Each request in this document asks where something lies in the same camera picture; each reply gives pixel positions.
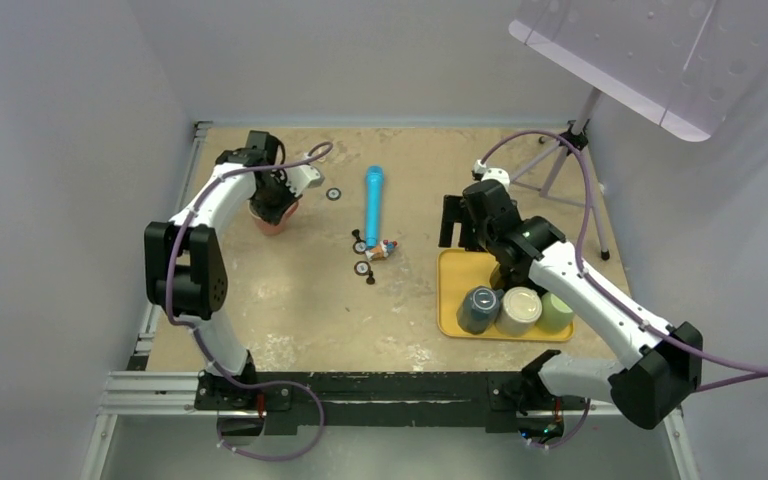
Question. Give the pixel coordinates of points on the black ceramic mug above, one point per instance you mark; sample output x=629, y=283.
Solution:
x=504, y=278

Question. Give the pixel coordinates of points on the grey teal ceramic mug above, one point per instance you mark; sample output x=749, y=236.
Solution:
x=479, y=309

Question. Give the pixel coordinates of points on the translucent perforated panel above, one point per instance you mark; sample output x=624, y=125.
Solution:
x=682, y=65

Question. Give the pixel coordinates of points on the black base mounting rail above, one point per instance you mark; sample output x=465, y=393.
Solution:
x=495, y=401

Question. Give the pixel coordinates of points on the cream white ceramic mug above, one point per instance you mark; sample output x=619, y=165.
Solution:
x=520, y=310

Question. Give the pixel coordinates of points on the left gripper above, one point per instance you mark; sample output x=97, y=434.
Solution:
x=272, y=215

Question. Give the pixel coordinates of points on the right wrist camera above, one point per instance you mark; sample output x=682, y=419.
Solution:
x=481, y=172

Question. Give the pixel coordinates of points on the yellow plastic tray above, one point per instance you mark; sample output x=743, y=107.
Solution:
x=458, y=272

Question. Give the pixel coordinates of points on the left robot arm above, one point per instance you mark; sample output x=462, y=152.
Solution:
x=184, y=268

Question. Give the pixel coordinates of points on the light green ceramic mug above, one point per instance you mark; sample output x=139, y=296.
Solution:
x=556, y=315

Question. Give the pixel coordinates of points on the blue toy microphone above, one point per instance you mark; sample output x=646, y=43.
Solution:
x=374, y=180

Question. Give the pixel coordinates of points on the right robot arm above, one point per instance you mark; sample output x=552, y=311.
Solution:
x=657, y=365

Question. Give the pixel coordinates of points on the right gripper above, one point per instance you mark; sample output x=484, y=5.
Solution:
x=456, y=210

